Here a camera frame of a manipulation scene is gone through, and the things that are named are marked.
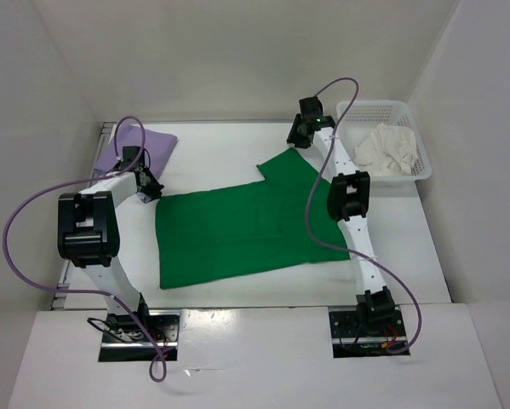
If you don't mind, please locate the purple t-shirt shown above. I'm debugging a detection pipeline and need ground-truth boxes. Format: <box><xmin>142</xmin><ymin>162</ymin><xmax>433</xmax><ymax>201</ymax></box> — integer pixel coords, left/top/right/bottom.
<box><xmin>95</xmin><ymin>124</ymin><xmax>178</xmax><ymax>179</ymax></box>

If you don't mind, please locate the green t-shirt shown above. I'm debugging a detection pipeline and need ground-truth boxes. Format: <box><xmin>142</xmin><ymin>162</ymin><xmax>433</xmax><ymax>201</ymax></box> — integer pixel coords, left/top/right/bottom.
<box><xmin>155</xmin><ymin>148</ymin><xmax>350</xmax><ymax>290</ymax></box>

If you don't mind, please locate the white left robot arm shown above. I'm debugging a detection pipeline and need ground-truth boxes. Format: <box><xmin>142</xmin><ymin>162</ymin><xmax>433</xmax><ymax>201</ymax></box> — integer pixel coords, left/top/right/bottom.
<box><xmin>57</xmin><ymin>146</ymin><xmax>163</xmax><ymax>341</ymax></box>

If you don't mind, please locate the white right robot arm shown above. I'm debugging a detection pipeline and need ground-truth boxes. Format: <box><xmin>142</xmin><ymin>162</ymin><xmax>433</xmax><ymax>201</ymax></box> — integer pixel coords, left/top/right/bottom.
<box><xmin>155</xmin><ymin>96</ymin><xmax>395</xmax><ymax>335</ymax></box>

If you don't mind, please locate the white plastic basket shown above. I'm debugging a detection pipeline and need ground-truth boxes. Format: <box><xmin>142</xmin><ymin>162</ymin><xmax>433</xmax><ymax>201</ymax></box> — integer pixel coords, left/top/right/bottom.
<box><xmin>336</xmin><ymin>100</ymin><xmax>432</xmax><ymax>187</ymax></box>

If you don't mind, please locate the white t-shirt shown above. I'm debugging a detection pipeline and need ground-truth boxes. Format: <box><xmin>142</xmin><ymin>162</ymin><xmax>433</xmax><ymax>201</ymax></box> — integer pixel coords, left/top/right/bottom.
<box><xmin>353</xmin><ymin>124</ymin><xmax>419</xmax><ymax>176</ymax></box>

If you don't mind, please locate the aluminium table edge rail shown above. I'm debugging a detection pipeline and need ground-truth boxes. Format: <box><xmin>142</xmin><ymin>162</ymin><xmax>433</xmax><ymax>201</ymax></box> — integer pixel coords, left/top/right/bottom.
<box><xmin>49</xmin><ymin>122</ymin><xmax>115</xmax><ymax>310</ymax></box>

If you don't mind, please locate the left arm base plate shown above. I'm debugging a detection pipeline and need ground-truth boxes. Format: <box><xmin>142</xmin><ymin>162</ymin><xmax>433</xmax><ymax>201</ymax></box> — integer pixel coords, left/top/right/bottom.
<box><xmin>87</xmin><ymin>310</ymin><xmax>181</xmax><ymax>363</ymax></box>

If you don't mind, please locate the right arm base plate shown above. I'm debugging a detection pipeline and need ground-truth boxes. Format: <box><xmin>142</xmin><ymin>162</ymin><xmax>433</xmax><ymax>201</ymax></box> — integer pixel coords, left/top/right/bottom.
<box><xmin>328</xmin><ymin>307</ymin><xmax>408</xmax><ymax>359</ymax></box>

